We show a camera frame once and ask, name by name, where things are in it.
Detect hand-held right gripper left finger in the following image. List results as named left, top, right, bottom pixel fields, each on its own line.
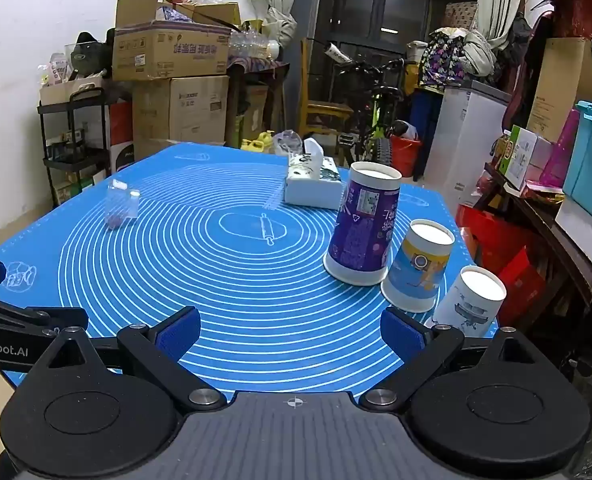
left=24, top=306, right=227, bottom=413

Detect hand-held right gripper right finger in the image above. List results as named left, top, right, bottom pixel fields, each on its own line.
left=358, top=306, right=557, bottom=413

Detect yellow and blue paper cup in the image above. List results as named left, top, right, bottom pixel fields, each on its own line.
left=381, top=219, right=456, bottom=313

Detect white paper cup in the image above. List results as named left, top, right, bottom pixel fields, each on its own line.
left=424, top=266, right=507, bottom=338

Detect purple paper cup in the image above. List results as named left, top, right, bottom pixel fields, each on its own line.
left=323, top=161, right=403, bottom=287

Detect clear plastic cup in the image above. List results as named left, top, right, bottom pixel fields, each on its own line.
left=106, top=178, right=141, bottom=230

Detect blue silicone baking mat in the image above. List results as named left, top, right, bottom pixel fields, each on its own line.
left=0, top=142, right=499, bottom=401

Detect red paper bags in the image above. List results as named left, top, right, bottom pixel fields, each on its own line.
left=456, top=205, right=547, bottom=328

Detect black metal shelf cart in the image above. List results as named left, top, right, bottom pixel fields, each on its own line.
left=37, top=91, right=121, bottom=208

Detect white tissue box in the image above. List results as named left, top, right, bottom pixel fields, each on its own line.
left=283, top=137, right=349, bottom=211

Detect dark wooden shelf unit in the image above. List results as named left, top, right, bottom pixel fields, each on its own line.
left=476, top=162, right=592, bottom=361

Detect red plastic bucket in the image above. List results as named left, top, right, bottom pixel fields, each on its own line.
left=390, top=135, right=423, bottom=178

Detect white chest freezer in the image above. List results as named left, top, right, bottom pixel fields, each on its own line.
left=423, top=80, right=511, bottom=206

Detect yellow plastic jugs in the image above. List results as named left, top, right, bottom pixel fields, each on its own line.
left=241, top=131, right=275, bottom=153

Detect white flat box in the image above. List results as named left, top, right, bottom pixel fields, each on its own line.
left=555, top=197, right=592, bottom=273

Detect green and white carton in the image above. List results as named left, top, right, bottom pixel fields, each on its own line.
left=503, top=126, right=539, bottom=191

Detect clear crumpled plastic bag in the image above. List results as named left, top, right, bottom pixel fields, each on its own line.
left=273, top=130, right=304, bottom=157

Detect large plain cardboard box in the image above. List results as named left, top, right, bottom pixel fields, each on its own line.
left=133, top=76, right=230, bottom=147

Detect black bicycle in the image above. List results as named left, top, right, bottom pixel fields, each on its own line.
left=308, top=39, right=417, bottom=168

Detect wooden chair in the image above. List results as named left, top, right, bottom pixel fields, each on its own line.
left=298, top=40, right=354, bottom=148

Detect pink box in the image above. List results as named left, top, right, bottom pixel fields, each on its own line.
left=538, top=110, right=579, bottom=188

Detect dark wooden side table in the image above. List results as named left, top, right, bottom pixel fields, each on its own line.
left=228, top=57, right=289, bottom=148

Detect floral cloth pile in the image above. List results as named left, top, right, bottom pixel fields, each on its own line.
left=418, top=27, right=497, bottom=93

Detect open brown cardboard box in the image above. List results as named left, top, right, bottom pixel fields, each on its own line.
left=112, top=0, right=233, bottom=82

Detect tall brown cardboard box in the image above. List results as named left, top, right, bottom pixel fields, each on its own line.
left=526, top=37, right=592, bottom=143

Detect bag of clear plastic bottles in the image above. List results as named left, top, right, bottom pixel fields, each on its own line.
left=228, top=27, right=281, bottom=61

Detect dark glass sliding door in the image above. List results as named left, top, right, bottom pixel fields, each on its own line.
left=321, top=0, right=479, bottom=91

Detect pale tied curtain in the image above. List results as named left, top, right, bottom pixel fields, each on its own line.
left=248, top=0, right=304, bottom=51
left=476, top=0, right=529, bottom=51

